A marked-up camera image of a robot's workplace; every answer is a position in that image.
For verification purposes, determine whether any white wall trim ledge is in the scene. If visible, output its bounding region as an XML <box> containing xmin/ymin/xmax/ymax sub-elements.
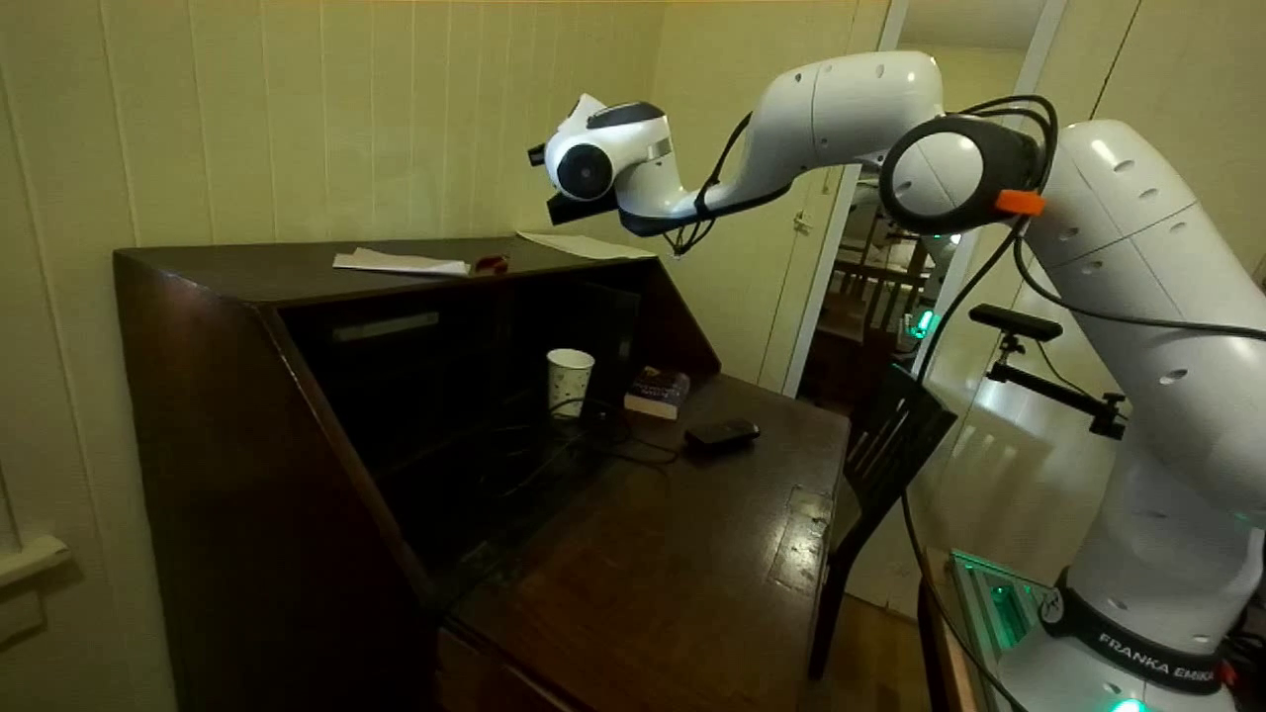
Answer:
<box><xmin>0</xmin><ymin>532</ymin><xmax>70</xmax><ymax>650</ymax></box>

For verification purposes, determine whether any dark wooden chair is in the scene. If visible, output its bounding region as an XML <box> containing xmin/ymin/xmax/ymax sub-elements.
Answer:
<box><xmin>803</xmin><ymin>361</ymin><xmax>960</xmax><ymax>684</ymax></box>

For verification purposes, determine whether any orange cable clip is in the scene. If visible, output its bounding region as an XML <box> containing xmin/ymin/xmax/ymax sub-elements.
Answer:
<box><xmin>995</xmin><ymin>186</ymin><xmax>1050</xmax><ymax>220</ymax></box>

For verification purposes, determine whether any John Grisham paperback book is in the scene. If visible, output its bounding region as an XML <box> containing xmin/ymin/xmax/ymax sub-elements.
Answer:
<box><xmin>620</xmin><ymin>363</ymin><xmax>695</xmax><ymax>426</ymax></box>

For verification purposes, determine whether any black remote control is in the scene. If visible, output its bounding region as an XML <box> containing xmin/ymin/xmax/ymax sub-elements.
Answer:
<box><xmin>679</xmin><ymin>416</ymin><xmax>763</xmax><ymax>455</ymax></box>

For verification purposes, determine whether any black camera on stand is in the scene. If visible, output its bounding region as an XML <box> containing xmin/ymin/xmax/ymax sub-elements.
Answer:
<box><xmin>964</xmin><ymin>301</ymin><xmax>1067</xmax><ymax>343</ymax></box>

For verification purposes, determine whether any speckled white paper cup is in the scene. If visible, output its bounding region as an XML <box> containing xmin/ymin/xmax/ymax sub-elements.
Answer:
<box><xmin>544</xmin><ymin>343</ymin><xmax>599</xmax><ymax>423</ymax></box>

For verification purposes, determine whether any robot base table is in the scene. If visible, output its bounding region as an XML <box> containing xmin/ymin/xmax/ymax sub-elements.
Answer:
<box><xmin>917</xmin><ymin>547</ymin><xmax>1266</xmax><ymax>712</ymax></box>

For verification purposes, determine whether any white paper stack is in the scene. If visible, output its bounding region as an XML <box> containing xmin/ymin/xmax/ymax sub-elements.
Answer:
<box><xmin>329</xmin><ymin>244</ymin><xmax>476</xmax><ymax>281</ymax></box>

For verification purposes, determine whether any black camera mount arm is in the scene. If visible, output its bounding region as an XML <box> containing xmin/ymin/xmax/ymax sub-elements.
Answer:
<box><xmin>985</xmin><ymin>334</ymin><xmax>1140</xmax><ymax>448</ymax></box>

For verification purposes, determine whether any dark wooden secretary desk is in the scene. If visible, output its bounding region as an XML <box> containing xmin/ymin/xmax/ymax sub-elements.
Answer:
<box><xmin>110</xmin><ymin>235</ymin><xmax>854</xmax><ymax>712</ymax></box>

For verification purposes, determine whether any brown spindle chair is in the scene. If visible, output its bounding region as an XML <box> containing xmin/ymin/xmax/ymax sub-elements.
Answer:
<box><xmin>823</xmin><ymin>193</ymin><xmax>947</xmax><ymax>389</ymax></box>

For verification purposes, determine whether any small desk drawer front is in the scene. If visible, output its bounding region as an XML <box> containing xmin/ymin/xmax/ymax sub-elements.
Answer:
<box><xmin>329</xmin><ymin>303</ymin><xmax>447</xmax><ymax>350</ymax></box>

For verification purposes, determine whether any long black robot cable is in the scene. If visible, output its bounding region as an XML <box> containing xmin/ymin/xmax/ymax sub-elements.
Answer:
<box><xmin>893</xmin><ymin>90</ymin><xmax>1266</xmax><ymax>712</ymax></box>

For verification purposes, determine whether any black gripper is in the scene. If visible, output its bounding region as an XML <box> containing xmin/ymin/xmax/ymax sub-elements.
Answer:
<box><xmin>544</xmin><ymin>191</ymin><xmax>620</xmax><ymax>230</ymax></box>

